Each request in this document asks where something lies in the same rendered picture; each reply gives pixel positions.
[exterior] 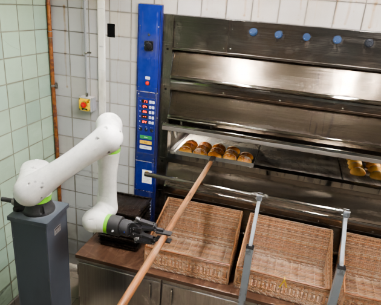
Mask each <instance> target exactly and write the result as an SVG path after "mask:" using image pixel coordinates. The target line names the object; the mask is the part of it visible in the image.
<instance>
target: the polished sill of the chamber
mask: <svg viewBox="0 0 381 305"><path fill-rule="evenodd" d="M167 158H171V159H177V160H184V161H188V162H194V163H201V164H205V165H206V164H207V163H208V160H207V159H200V158H196V157H189V156H182V155H178V154H175V151H173V150H169V151H168V152H167ZM212 166H218V167H222V168H229V169H235V170H239V171H245V172H252V173H256V174H263V175H269V176H274V177H280V178H284V179H290V180H297V181H301V182H307V183H314V184H318V185H324V186H331V187H335V188H342V189H348V190H352V191H359V192H365V193H369V194H375V195H381V186H377V185H370V184H366V183H359V182H352V181H349V180H342V179H335V178H331V177H324V176H320V175H313V174H307V173H303V172H296V171H289V170H285V169H278V168H271V167H267V166H261V165H254V166H253V167H249V166H242V165H235V164H231V163H224V162H217V161H215V162H214V164H213V165H212Z"/></svg>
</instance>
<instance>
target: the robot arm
mask: <svg viewBox="0 0 381 305"><path fill-rule="evenodd" d="M122 127H123V125H122V121H121V119H120V117H119V116H118V115H116V114H114V113H103V114H101V115H100V116H99V117H98V118H97V120H96V129H95V130H94V131H93V132H92V133H91V134H90V135H89V136H87V137H86V138H85V139H83V140H82V141H81V142H80V143H78V144H77V145H76V146H75V147H73V148H72V149H70V150H69V151H68V152H66V153H65V154H63V155H62V156H60V157H59V158H57V159H56V160H54V161H52V162H51V163H48V162H47V161H45V160H40V159H35V160H29V161H27V162H25V163H23V164H22V166H21V168H20V172H19V177H18V179H17V181H16V183H15V185H14V187H13V196H14V197H13V198H7V197H1V201H2V202H8V203H11V204H12V205H13V206H14V207H13V211H15V212H19V211H22V213H23V214H24V215H25V216H27V217H34V218H37V217H44V216H47V215H50V214H51V213H53V212H54V210H55V209H56V207H55V204H54V203H53V201H52V198H51V196H52V192H53V191H54V190H55V189H56V188H57V187H59V186H60V185H61V184H63V183H64V182H65V181H67V180H68V179H69V178H71V177H72V176H73V175H75V174H77V173H78V172H79V171H81V170H83V169H84V168H86V167H87V166H89V165H91V164H92V163H94V162H96V161H97V166H98V193H97V203H96V205H95V206H93V207H92V208H91V209H89V210H88V211H86V213H84V215H83V217H82V225H83V227H84V228H85V229H86V230H87V231H88V232H101V233H105V234H109V235H115V236H118V237H119V236H121V235H124V236H127V237H129V236H130V237H132V238H134V240H135V241H134V243H144V244H152V245H154V243H155V242H156V241H158V240H159V238H160V237H161V236H159V235H158V236H156V237H155V236H153V235H150V234H147V233H145V232H143V231H154V232H155V233H156V234H161V235H167V236H171V235H172V231H167V230H165V229H163V228H158V227H157V224H156V223H154V222H152V221H148V220H145V219H142V218H140V217H139V216H137V217H136V218H135V220H134V221H132V220H128V219H125V218H124V217H122V216H119V215H116V213H117V210H118V204H117V171H118V165H119V158H120V149H121V145H122V143H123V133H122ZM139 223H140V224H142V225H140V224H139ZM145 225H146V226H145ZM139 237H142V238H139Z"/></svg>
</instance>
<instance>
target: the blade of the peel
mask: <svg viewBox="0 0 381 305"><path fill-rule="evenodd" d="M193 140H195V141H196V142H197V143H198V145H199V144H200V143H201V142H204V141H203V140H196V139H193ZM184 143H185V142H184ZM209 143H210V144H211V145H212V147H213V145H214V144H216V143H215V142H209ZM221 144H222V143H221ZM222 145H224V146H225V148H226V149H227V148H228V147H230V146H234V145H226V144H222ZM182 146H183V145H181V146H180V147H182ZM180 147H179V148H177V149H176V150H175V154H178V155H182V156H189V157H196V158H200V159H207V160H209V159H210V157H211V156H208V153H207V155H206V156H205V155H201V154H194V153H193V151H192V153H190V152H183V151H179V149H180ZM236 147H237V148H239V150H240V153H239V154H238V157H239V155H240V154H241V153H242V152H249V153H251V154H252V156H253V160H252V162H251V163H248V162H241V161H237V159H238V158H236V160H230V159H223V155H224V154H223V155H222V156H221V158H219V157H216V159H215V161H217V162H224V163H231V164H235V165H242V166H249V167H253V166H254V163H255V160H256V156H257V154H258V151H259V150H258V149H253V148H245V147H241V146H236ZM225 152H226V151H225ZM225 152H224V153H225Z"/></svg>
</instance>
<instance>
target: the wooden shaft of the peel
mask: <svg viewBox="0 0 381 305"><path fill-rule="evenodd" d="M212 164H213V163H212V161H209V162H208V163H207V165H206V166H205V168H204V169H203V171H202V173H201V174H200V176H199V178H198V179H197V181H196V182H195V184H194V185H193V187H192V188H191V190H190V191H189V193H188V195H187V196H186V198H185V199H184V201H183V202H182V204H181V205H180V207H179V209H178V210H177V212H176V213H175V215H174V216H173V218H172V220H171V221H170V223H169V224H168V226H167V227H166V229H165V230H167V231H172V230H173V228H174V227H175V225H176V224H177V221H178V220H179V218H180V217H181V215H182V213H183V212H184V210H185V209H186V207H187V205H188V204H189V202H190V200H191V198H192V197H193V195H194V194H195V192H196V190H197V189H198V187H199V185H200V184H201V182H202V181H203V179H204V177H205V175H206V174H207V172H208V170H209V169H210V167H211V166H212ZM167 238H168V236H167V235H161V237H160V238H159V240H158V242H157V243H156V244H155V246H154V248H153V249H152V251H151V253H150V254H149V255H148V257H147V259H146V260H145V262H144V263H143V265H142V266H141V268H140V270H139V271H138V272H137V274H136V276H135V277H134V279H133V280H132V282H131V284H130V285H129V287H128V288H127V290H126V292H125V293H124V294H123V296H122V298H121V299H120V301H119V302H118V304H117V305H127V304H128V303H129V301H130V299H131V298H132V296H133V294H134V293H135V291H136V290H137V288H138V286H139V284H140V283H141V281H142V279H143V278H144V276H145V275H146V273H147V271H148V270H149V268H150V267H151V264H152V263H153V261H154V260H155V258H156V256H157V255H158V253H159V252H160V250H161V248H162V247H163V245H164V243H165V241H166V240H167Z"/></svg>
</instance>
